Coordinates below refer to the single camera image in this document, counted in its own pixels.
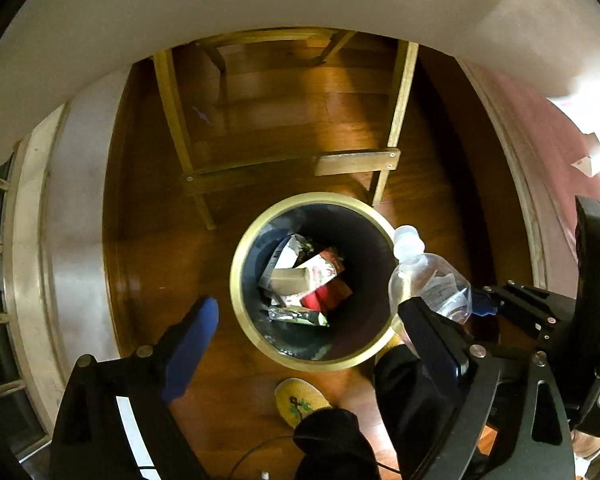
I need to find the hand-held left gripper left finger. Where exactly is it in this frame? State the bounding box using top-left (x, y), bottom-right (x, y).
top-left (50, 296), bottom-right (221, 480)

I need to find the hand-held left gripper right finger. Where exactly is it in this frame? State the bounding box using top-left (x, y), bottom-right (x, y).
top-left (397, 297), bottom-right (576, 480)

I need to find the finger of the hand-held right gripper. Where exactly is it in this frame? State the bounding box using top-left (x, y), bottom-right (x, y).
top-left (472, 282), bottom-right (576, 342)

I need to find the clear plastic bottle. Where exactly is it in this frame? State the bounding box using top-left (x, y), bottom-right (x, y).
top-left (387, 225), bottom-right (473, 325)

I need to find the gold rimmed trash bin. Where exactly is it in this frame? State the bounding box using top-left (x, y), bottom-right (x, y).
top-left (230, 191), bottom-right (406, 372)

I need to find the white paper bag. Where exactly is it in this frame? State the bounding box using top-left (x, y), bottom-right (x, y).
top-left (260, 234), bottom-right (307, 291)

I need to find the yellow slipper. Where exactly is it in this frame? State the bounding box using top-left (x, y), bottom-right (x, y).
top-left (375, 332), bottom-right (406, 366)
top-left (274, 377), bottom-right (333, 428)

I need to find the pink bed sheet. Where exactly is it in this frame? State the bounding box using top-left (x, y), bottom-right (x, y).
top-left (460, 60), bottom-right (600, 281)

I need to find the black cable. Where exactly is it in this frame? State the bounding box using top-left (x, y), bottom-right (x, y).
top-left (222, 435), bottom-right (301, 480)

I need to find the wooden chair frame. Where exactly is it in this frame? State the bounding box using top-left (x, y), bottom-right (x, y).
top-left (152, 27), bottom-right (420, 231)

